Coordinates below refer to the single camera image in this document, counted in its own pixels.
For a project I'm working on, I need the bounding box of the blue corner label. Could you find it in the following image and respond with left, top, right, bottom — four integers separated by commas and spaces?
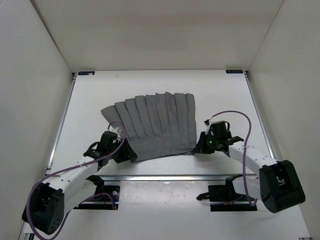
225, 69, 244, 74
77, 71, 95, 76

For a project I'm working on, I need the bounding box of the blue left corner label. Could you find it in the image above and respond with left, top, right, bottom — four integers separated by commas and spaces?
77, 71, 95, 76

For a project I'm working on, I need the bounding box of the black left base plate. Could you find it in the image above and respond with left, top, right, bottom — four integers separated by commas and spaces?
74, 185, 121, 211

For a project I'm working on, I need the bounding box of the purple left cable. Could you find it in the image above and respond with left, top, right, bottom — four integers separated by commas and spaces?
26, 121, 126, 236

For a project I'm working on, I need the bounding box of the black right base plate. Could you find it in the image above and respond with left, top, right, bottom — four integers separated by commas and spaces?
196, 185, 258, 212

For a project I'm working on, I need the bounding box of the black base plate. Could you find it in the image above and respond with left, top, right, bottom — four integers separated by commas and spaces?
74, 185, 121, 211
196, 185, 258, 212

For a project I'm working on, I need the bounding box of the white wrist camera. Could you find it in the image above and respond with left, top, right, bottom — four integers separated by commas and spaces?
204, 118, 213, 136
111, 127, 123, 136

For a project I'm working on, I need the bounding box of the blue right corner label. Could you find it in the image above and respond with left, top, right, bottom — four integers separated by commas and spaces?
225, 69, 244, 74

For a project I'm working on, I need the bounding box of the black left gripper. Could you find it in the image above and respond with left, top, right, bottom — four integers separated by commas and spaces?
109, 136, 138, 163

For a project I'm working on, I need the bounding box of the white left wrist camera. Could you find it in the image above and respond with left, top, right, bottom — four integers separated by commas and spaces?
111, 127, 123, 136

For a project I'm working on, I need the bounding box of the aluminium front rail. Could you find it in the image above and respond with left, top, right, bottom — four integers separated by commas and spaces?
101, 174, 230, 182

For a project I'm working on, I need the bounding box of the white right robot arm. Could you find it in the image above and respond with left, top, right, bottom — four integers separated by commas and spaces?
193, 120, 306, 213

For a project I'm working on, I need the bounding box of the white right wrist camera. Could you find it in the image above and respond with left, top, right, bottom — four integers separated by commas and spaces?
204, 118, 213, 136

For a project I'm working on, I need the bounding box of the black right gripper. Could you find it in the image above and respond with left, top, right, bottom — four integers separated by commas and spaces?
193, 131, 220, 155

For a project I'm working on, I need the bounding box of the grey pleated skirt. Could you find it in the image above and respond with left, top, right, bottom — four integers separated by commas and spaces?
101, 92, 197, 162

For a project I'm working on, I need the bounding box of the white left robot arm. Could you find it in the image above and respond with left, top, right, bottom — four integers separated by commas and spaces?
22, 131, 138, 235

